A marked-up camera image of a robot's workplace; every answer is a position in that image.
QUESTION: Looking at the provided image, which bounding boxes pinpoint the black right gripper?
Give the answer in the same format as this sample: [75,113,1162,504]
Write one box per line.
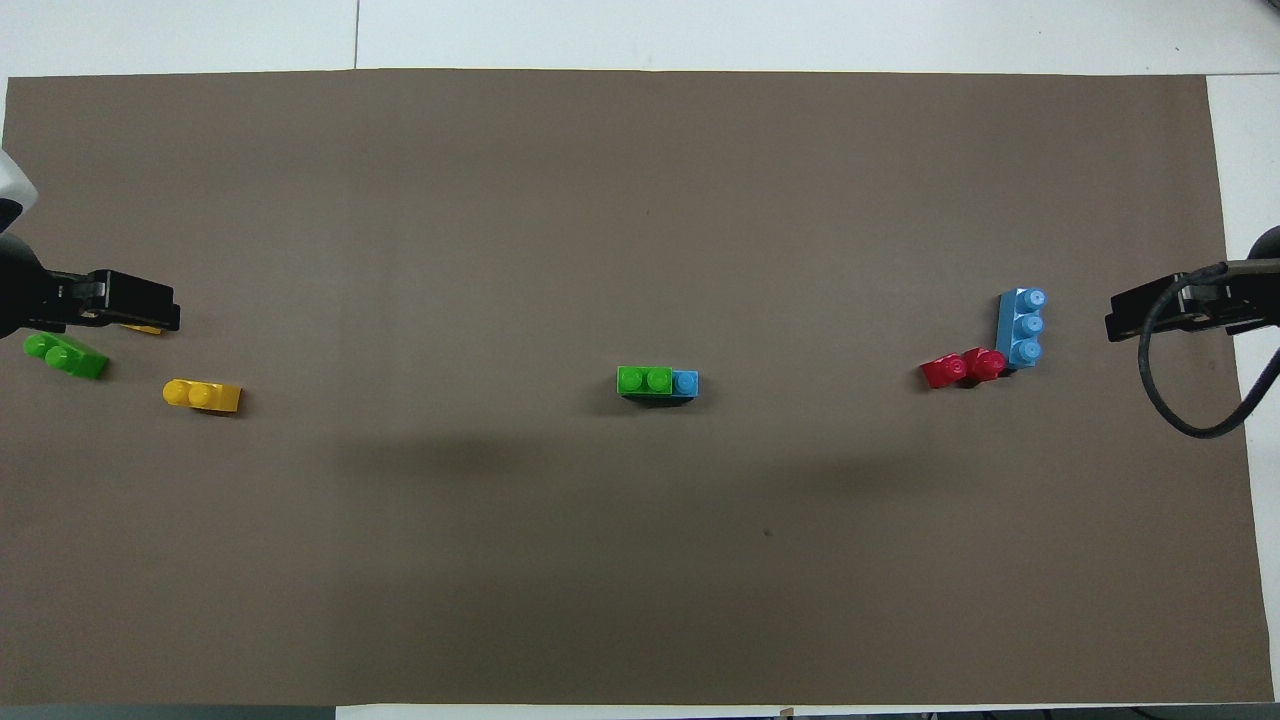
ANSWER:
[1105,260,1280,343]

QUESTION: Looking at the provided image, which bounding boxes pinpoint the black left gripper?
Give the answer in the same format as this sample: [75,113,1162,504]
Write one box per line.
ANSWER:
[0,232,182,337]

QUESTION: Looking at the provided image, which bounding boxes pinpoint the blue three-stud block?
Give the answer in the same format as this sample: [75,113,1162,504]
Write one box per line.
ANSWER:
[996,288,1048,372]
[622,370,700,400]

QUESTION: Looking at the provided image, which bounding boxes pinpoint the brown paper table mat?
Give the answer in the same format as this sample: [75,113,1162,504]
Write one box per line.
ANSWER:
[0,68,1277,709]

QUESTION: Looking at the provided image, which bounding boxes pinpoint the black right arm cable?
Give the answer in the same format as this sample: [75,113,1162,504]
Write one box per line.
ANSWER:
[1137,262,1280,440]

